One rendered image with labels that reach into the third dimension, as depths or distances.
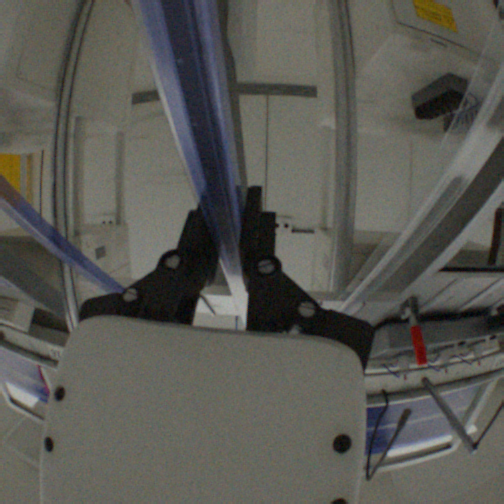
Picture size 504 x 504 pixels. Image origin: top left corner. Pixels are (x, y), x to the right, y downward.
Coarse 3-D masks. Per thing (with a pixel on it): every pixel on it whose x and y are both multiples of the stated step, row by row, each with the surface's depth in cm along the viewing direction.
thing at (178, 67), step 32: (160, 0) 3; (192, 0) 3; (160, 32) 4; (192, 32) 4; (160, 64) 5; (192, 64) 5; (224, 64) 5; (192, 96) 5; (224, 96) 6; (192, 128) 6; (224, 128) 6; (192, 160) 7; (224, 160) 7; (224, 192) 9; (224, 224) 10; (224, 256) 13
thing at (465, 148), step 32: (480, 64) 4; (480, 96) 4; (480, 128) 5; (448, 160) 7; (480, 160) 6; (416, 192) 9; (448, 192) 8; (416, 224) 10; (384, 256) 12; (352, 288) 18
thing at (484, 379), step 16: (448, 80) 31; (464, 80) 30; (416, 96) 43; (432, 96) 37; (448, 96) 33; (416, 112) 45; (432, 112) 40; (448, 112) 38; (448, 128) 51; (496, 368) 55; (448, 384) 56; (464, 384) 54; (368, 400) 56; (384, 400) 55; (400, 400) 54; (480, 400) 53; (464, 416) 60; (432, 448) 72; (448, 448) 69; (384, 464) 71; (400, 464) 70
